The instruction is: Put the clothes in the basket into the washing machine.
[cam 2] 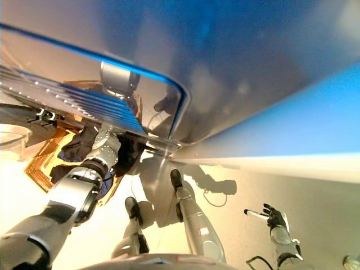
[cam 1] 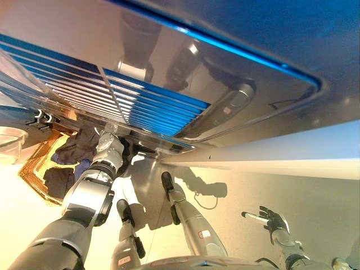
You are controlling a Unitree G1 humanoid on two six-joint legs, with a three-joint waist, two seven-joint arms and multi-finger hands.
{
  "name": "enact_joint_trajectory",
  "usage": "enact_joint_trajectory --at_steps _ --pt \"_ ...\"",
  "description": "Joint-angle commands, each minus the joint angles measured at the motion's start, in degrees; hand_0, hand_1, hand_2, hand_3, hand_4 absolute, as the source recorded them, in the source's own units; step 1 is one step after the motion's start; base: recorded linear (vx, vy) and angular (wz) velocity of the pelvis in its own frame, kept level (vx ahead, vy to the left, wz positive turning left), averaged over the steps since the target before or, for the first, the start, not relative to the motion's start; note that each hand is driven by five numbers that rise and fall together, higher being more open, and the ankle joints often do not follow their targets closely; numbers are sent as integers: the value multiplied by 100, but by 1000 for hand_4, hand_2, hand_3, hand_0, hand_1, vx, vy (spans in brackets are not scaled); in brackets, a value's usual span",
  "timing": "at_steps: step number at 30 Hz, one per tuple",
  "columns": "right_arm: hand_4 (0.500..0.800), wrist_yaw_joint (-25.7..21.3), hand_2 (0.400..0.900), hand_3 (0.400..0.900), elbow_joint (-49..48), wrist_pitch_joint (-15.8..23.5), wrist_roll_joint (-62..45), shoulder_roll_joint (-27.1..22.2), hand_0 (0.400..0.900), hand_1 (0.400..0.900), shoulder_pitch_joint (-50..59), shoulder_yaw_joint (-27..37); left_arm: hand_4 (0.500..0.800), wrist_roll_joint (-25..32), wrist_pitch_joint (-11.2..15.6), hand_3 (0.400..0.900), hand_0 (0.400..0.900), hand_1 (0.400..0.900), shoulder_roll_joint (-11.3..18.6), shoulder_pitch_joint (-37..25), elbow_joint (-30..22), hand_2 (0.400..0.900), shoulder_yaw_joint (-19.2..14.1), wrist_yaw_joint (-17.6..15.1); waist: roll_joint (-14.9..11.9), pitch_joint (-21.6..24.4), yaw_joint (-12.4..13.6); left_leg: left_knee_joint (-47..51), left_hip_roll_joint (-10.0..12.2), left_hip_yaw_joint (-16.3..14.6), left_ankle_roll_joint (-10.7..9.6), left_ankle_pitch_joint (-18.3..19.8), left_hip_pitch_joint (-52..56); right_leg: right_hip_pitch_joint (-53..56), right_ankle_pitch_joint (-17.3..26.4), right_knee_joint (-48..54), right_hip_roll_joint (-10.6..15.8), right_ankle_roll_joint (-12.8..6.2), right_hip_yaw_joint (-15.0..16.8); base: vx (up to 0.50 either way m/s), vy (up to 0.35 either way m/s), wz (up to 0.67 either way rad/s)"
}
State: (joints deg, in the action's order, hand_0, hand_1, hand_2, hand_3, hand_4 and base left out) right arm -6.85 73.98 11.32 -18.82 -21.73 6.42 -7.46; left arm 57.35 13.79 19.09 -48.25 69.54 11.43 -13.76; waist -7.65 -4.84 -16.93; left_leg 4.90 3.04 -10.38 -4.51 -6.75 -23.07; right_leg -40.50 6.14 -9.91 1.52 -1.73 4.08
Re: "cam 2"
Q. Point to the woven wicker laundry basket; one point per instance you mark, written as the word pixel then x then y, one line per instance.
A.
pixel 42 166

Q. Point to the small pale floor object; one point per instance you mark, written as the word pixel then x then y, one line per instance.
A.
pixel 352 263

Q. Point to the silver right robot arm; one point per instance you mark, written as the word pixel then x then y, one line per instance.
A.
pixel 282 239

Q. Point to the round black washer door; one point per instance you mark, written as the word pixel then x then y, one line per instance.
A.
pixel 17 115

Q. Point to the white cabinet side panel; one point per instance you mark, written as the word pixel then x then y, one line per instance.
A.
pixel 281 163

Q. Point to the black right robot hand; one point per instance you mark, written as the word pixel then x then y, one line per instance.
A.
pixel 277 218

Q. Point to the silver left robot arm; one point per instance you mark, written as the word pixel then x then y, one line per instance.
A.
pixel 56 213

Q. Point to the grey robot torso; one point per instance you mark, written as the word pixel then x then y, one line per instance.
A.
pixel 157 263

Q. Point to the dark clothes pile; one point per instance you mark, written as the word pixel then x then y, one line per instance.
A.
pixel 78 146

